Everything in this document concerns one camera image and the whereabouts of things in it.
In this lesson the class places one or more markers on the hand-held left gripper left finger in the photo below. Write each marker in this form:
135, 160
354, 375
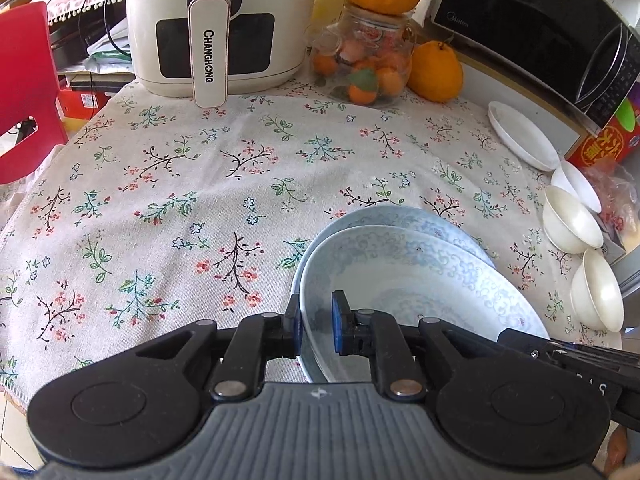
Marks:
295, 332

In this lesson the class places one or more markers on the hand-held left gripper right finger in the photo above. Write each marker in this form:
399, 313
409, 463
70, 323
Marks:
341, 325

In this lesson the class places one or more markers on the white bowl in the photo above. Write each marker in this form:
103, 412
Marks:
580, 185
597, 290
570, 222

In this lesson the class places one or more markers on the pale blue patterned plate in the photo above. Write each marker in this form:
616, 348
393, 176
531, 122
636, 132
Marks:
400, 216
425, 270

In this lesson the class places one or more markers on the floral tablecloth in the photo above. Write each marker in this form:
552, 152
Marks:
200, 185

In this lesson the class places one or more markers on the plastic bag of snacks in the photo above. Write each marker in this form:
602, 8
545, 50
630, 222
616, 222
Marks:
620, 195

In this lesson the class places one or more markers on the red printed cardboard box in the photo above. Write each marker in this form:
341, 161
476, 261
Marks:
600, 147

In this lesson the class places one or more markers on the white oval plate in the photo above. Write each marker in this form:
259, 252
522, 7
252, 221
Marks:
520, 132

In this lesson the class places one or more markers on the green oval object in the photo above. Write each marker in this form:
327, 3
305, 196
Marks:
627, 115

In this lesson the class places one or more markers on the glass jar of small oranges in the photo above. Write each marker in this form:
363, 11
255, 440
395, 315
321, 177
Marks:
370, 60

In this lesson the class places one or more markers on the orange-red box white label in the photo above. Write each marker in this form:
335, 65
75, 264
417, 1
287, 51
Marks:
75, 102

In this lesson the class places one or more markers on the stack of papers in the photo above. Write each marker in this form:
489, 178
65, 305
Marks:
107, 57

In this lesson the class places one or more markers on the white air fryer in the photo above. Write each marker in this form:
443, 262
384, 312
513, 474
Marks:
150, 10

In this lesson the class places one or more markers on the black microwave oven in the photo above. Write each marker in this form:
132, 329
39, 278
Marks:
525, 10

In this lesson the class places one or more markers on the red plastic chair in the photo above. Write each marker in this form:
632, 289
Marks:
25, 60

